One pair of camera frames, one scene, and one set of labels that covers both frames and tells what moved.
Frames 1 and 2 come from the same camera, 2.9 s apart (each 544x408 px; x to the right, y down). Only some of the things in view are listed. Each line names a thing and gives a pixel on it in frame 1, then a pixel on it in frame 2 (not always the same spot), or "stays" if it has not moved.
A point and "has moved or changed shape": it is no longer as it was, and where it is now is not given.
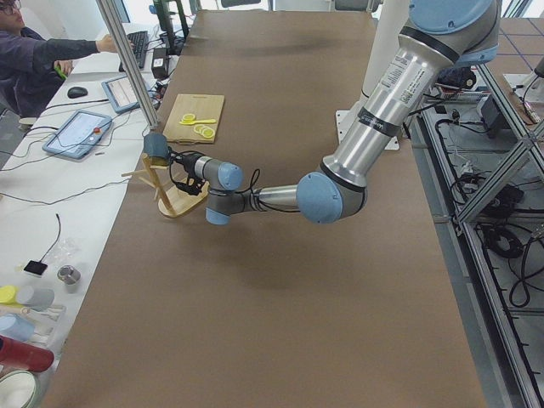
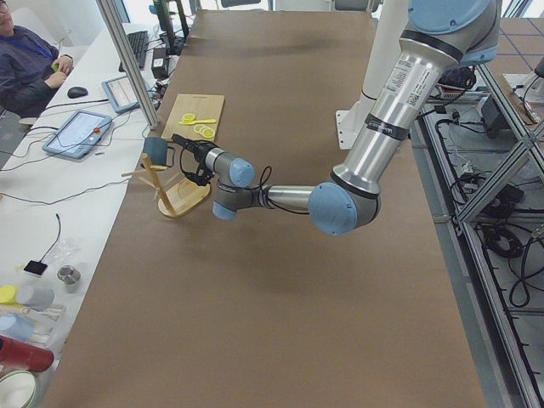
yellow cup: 8,295 stays
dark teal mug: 155,148 has moved or changed shape
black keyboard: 138,42 stays
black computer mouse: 75,92 stays
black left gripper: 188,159 → 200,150
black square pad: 36,268 stays
